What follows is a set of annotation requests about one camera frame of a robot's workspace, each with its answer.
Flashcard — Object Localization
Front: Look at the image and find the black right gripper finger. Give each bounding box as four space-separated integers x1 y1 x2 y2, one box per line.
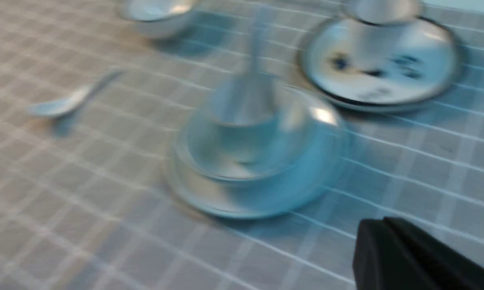
352 217 484 290

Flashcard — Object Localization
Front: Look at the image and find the plain white cup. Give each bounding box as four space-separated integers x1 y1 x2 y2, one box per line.
208 77 287 162

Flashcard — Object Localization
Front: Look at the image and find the large white spoon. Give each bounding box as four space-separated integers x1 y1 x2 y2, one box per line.
226 8 275 121

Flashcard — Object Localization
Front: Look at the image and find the black-rimmed illustrated plate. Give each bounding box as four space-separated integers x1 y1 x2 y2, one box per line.
297 17 467 112

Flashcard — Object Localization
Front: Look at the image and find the plain white plate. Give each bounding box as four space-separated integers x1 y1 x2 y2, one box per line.
168 121 347 220

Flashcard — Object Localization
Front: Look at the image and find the black-rimmed white cup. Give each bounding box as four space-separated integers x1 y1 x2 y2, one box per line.
343 0 422 71

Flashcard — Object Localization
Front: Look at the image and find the grey checked tablecloth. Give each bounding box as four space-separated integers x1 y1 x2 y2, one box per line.
0 0 484 290

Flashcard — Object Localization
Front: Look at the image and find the black-rimmed white bowl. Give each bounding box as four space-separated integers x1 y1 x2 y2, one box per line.
116 0 203 39

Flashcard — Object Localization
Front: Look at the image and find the small white printed spoon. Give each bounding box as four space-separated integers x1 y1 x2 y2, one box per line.
28 68 125 118

